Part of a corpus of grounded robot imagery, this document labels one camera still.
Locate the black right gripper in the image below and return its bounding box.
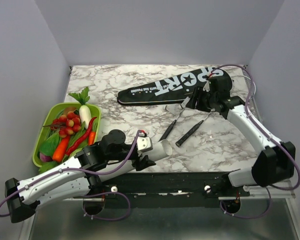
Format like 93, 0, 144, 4
185, 85, 218, 113

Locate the white plastic shuttlecock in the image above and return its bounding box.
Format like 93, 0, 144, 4
164, 104, 182, 116
180, 97, 190, 110

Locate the black sport racket bag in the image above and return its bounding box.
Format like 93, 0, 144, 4
116, 65, 234, 106

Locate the black-handled badminton racket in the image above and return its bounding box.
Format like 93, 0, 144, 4
175, 75, 256, 148
159, 109, 185, 142

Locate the white shuttlecock tube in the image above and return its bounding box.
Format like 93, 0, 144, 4
128, 138, 174, 173

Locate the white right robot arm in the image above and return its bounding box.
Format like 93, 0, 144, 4
186, 77, 296, 196

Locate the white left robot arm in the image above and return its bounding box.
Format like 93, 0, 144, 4
4, 129, 155, 223

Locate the small orange carrot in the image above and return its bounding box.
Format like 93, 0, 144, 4
88, 131, 96, 146

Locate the red chili pepper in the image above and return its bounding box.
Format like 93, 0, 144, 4
65, 116, 97, 156

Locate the white radish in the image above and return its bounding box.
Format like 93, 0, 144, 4
79, 105, 92, 130

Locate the red cherry tomato bunch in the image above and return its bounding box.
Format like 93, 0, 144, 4
49, 110, 82, 138

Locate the green leafy vegetable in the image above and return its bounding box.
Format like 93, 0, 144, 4
39, 132, 60, 157

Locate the purple onion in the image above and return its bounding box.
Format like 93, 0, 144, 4
39, 152, 53, 163

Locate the green vegetable tray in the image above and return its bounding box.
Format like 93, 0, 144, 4
32, 102, 101, 173

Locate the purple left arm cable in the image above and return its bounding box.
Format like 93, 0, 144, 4
0, 129, 148, 222

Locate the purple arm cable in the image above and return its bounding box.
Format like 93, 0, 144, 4
0, 129, 148, 222
207, 64, 300, 219

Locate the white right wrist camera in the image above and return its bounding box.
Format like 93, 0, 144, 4
203, 79, 216, 93

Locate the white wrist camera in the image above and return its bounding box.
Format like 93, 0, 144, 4
136, 136, 153, 153
203, 79, 216, 93

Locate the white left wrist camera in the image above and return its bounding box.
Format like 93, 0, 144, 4
136, 136, 153, 153

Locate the aluminium frame rail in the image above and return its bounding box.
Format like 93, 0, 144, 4
217, 184, 297, 201

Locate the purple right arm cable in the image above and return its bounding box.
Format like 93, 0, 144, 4
207, 64, 300, 219

